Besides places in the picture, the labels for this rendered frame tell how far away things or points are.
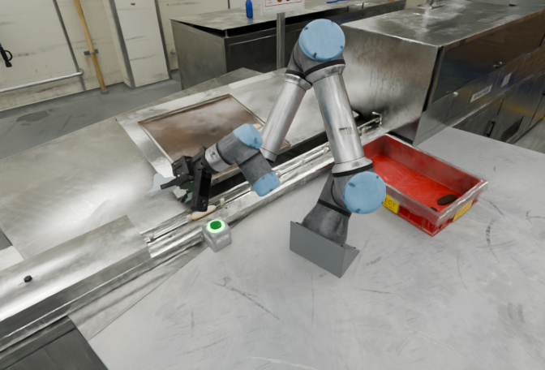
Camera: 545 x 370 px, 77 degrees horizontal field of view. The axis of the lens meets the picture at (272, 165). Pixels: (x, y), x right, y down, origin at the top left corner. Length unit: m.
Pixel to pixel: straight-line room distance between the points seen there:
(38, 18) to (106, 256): 3.79
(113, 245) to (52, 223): 0.39
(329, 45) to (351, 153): 0.29
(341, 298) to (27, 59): 4.26
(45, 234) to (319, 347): 1.00
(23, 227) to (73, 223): 0.17
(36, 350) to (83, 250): 0.28
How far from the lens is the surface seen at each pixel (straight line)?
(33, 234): 1.49
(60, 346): 1.27
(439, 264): 1.25
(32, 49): 4.72
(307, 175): 1.42
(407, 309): 1.11
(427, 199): 1.48
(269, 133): 1.04
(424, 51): 1.64
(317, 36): 0.96
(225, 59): 3.12
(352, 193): 0.93
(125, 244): 1.15
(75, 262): 1.17
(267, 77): 2.07
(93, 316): 1.15
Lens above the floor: 1.70
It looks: 35 degrees down
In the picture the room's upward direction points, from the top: 1 degrees counter-clockwise
